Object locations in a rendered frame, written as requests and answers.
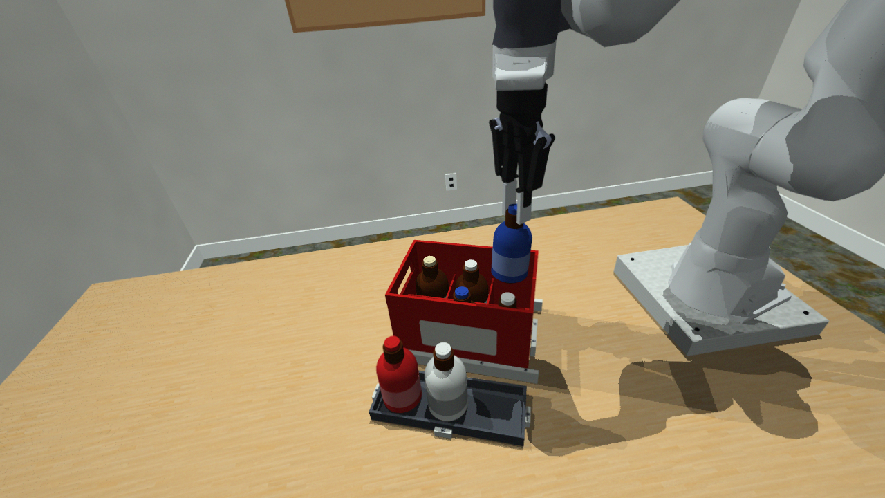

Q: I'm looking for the brown glass bottle with cream cap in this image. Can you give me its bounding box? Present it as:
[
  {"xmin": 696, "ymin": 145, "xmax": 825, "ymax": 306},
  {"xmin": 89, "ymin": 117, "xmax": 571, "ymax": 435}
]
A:
[{"xmin": 416, "ymin": 256, "xmax": 449, "ymax": 298}]

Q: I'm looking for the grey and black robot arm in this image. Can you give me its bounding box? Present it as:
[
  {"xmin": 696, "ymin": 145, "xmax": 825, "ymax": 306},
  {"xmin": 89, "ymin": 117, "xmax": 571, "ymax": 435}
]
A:
[{"xmin": 492, "ymin": 0, "xmax": 885, "ymax": 324}]

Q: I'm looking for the brown bottle with blue cap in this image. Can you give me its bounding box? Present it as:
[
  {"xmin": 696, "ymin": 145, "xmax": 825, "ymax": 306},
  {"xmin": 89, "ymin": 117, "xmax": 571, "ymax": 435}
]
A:
[{"xmin": 453, "ymin": 286, "xmax": 475, "ymax": 304}]

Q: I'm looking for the blue bottle with light blue label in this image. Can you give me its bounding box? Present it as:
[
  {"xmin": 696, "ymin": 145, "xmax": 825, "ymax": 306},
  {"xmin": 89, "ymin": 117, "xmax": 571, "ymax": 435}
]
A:
[{"xmin": 491, "ymin": 204, "xmax": 532, "ymax": 284}]

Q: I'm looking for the brown bottle with white cap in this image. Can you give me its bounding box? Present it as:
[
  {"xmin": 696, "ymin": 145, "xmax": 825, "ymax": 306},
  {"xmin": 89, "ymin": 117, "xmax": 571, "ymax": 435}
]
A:
[
  {"xmin": 498, "ymin": 293, "xmax": 519, "ymax": 309},
  {"xmin": 455, "ymin": 259, "xmax": 488, "ymax": 303}
]

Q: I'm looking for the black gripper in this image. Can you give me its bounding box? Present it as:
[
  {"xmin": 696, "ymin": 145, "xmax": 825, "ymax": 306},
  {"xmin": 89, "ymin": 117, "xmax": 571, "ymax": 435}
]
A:
[{"xmin": 489, "ymin": 83, "xmax": 555, "ymax": 225}]

